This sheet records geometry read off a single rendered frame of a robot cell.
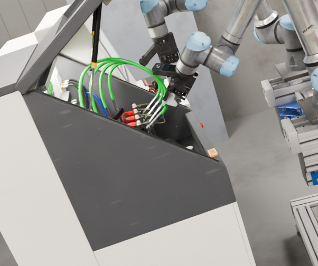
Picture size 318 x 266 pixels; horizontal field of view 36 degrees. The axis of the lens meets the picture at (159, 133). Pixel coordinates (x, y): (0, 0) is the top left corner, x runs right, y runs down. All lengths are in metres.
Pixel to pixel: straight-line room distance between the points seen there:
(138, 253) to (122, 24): 2.53
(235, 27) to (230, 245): 0.84
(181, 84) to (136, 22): 2.34
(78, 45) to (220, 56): 0.86
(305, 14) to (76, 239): 1.13
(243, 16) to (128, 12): 2.43
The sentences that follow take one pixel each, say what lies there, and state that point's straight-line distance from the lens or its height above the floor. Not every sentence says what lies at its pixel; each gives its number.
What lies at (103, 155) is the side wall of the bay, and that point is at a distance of 1.77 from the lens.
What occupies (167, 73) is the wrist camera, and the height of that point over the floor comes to 1.32.
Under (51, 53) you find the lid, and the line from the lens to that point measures 1.64.
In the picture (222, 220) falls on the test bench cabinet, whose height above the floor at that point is 0.73.
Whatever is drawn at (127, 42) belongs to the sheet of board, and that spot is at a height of 1.02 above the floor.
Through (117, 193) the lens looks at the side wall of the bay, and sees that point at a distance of 1.83.
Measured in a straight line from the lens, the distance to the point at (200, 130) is 2.20.
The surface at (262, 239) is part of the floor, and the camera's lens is 3.03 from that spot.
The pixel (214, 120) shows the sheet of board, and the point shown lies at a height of 0.19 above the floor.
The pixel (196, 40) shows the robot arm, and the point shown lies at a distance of 1.69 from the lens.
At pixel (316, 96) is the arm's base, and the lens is 1.89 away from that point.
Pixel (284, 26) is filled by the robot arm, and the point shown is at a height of 1.24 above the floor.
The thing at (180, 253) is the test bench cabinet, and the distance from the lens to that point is 2.00.
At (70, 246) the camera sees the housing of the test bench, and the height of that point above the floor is 0.85.
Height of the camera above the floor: 1.82
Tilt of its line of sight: 22 degrees down
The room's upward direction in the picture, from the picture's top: 19 degrees counter-clockwise
